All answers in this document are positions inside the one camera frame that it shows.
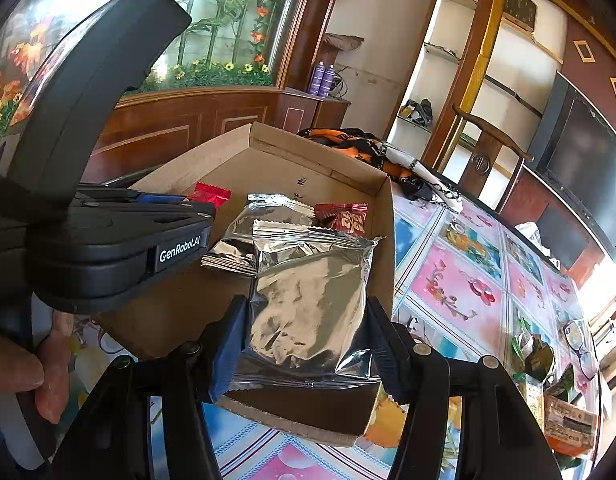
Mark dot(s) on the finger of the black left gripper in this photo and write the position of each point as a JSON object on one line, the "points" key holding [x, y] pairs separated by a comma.
{"points": [[106, 194]]}

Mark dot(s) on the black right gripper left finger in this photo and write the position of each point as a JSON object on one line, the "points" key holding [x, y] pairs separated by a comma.
{"points": [[110, 437]]}

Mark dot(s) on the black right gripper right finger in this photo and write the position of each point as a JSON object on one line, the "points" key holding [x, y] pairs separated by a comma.
{"points": [[499, 438]]}

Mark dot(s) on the bright red candy packet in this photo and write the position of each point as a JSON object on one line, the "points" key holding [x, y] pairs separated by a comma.
{"points": [[210, 194]]}

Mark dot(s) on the silver foil snack packet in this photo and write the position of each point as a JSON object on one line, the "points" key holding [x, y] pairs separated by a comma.
{"points": [[237, 251]]}

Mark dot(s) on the dark red snack packet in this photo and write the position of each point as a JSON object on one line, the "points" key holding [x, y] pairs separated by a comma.
{"points": [[348, 218]]}

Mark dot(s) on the orange cracker packet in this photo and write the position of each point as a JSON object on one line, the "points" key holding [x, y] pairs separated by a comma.
{"points": [[568, 429]]}

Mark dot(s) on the left human hand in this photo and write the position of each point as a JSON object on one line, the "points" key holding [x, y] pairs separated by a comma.
{"points": [[45, 374]]}

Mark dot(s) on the dark green snack packet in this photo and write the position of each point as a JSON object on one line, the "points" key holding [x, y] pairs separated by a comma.
{"points": [[536, 356]]}

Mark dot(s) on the black rimmed eyeglasses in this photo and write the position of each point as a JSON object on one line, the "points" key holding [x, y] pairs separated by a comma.
{"points": [[579, 343]]}

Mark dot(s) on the shallow cardboard box tray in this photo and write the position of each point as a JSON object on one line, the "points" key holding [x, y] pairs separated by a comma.
{"points": [[249, 152]]}

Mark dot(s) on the colourful patterned tablecloth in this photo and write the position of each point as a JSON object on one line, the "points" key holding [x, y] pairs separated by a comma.
{"points": [[463, 283]]}

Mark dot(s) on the white plastic bag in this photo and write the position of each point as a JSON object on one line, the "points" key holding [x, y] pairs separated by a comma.
{"points": [[531, 231]]}

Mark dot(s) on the purple spray can left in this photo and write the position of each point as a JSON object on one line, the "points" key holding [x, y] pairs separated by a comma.
{"points": [[316, 79]]}

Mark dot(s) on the purple spray can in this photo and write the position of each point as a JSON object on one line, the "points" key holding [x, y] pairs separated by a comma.
{"points": [[327, 82], [316, 79]]}

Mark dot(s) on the purple spray can right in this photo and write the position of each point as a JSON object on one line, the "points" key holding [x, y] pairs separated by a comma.
{"points": [[327, 82]]}

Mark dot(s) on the orange black patterned cloth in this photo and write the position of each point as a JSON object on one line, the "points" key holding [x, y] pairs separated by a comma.
{"points": [[415, 181]]}

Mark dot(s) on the black flat screen television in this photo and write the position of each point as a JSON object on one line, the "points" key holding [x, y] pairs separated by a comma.
{"points": [[574, 153]]}

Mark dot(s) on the dark wooden chair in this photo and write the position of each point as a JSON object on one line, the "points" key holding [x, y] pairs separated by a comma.
{"points": [[488, 146]]}

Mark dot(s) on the black shoes on shelf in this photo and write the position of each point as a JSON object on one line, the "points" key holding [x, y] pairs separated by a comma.
{"points": [[418, 113]]}

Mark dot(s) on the wall clock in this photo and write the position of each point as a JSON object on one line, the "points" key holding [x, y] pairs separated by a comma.
{"points": [[521, 12]]}

